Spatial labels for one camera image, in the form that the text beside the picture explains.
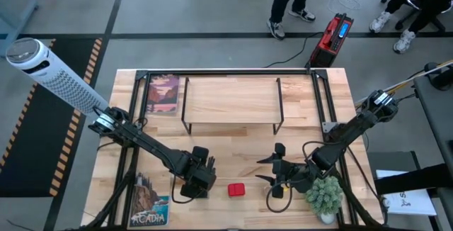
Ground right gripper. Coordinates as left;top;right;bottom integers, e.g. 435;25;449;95
255;142;320;200

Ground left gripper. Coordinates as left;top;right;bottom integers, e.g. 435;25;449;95
180;145;218;201

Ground red spice tin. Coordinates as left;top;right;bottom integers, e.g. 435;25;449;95
227;182;246;198

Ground wooden shelf black metal legs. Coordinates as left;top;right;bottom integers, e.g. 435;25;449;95
181;77;286;137

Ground potted green artificial plant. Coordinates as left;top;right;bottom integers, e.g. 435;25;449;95
304;174;345;226

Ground Acadia lighthouse postcard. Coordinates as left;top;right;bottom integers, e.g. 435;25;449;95
127;171;171;229

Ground sunset landscape postcard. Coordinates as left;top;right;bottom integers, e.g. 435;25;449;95
146;74;181;116

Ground dark grey box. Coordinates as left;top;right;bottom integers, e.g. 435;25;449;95
367;151;422;186

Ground black metal beam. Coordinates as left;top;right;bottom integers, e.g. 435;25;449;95
374;162;453;196

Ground red black power station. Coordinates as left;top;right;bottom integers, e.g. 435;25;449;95
309;13;355;69

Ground white paper sheet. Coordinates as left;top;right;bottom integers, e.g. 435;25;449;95
375;169;439;217

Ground white tower fan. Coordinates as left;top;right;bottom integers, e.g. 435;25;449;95
5;37;110;123

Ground black hazard stripe floor mat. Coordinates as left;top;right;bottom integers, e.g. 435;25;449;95
0;38;104;198

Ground black side desk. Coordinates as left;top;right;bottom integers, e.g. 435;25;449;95
413;76;453;181

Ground black round device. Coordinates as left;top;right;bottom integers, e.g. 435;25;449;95
423;62;453;91

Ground grey metal stand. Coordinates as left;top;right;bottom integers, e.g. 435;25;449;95
0;0;40;58

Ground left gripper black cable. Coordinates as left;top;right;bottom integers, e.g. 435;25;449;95
171;174;210;205

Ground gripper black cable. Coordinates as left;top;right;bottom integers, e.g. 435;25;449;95
265;180;294;213
171;174;210;205

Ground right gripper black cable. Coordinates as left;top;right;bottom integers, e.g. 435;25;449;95
265;180;294;213

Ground black power cable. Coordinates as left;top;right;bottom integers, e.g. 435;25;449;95
263;32;312;69

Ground yellow white cable bundle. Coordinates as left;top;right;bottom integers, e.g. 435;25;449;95
355;59;453;106

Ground white floor cable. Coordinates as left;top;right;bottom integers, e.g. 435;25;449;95
327;0;362;14

